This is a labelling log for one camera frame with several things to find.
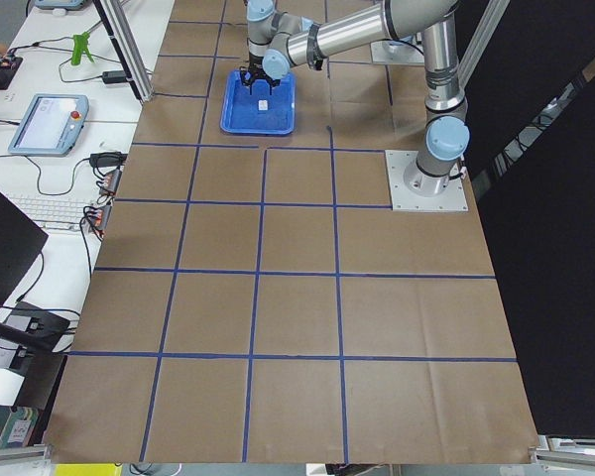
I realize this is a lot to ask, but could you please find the left aluminium frame post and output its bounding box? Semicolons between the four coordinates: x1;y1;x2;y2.
93;0;154;103

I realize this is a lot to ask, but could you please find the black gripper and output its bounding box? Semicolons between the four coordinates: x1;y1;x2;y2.
239;57;280;96

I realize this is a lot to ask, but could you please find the white keyboard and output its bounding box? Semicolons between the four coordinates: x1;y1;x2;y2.
7;194;95;232

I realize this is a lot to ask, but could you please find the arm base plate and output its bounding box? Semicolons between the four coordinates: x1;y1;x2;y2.
370;41;424;66
385;150;469;213

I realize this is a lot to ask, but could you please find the teach pendant tablet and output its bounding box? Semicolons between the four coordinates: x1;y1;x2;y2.
8;93;89;157

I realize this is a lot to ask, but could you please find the black power adapter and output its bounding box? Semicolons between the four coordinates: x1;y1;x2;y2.
101;70;127;84

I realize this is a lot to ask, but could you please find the black monitor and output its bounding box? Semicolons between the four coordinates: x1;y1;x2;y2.
0;192;69;352

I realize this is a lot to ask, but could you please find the blue plastic tray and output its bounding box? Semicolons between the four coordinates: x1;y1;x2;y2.
220;70;296;136

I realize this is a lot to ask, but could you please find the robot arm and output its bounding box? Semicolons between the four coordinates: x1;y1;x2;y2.
240;0;470;197

